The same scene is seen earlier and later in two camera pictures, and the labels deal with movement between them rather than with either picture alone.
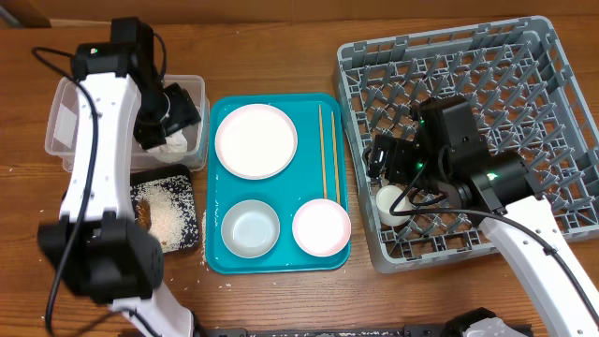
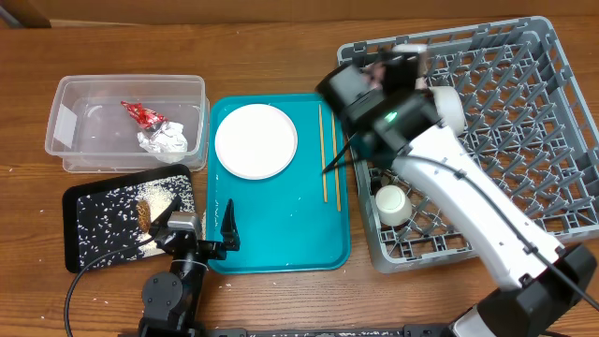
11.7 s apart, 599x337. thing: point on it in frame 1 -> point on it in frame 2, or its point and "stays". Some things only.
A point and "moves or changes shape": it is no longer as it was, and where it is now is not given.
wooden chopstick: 335,158 stays
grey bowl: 250,228 moves or changes shape
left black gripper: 186,113 -> 230,241
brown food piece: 144,214 stays
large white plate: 256,141 stays
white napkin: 173,150 stays
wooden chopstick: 323,150 stays
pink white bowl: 321,227 -> 373,69
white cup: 386,197 stays
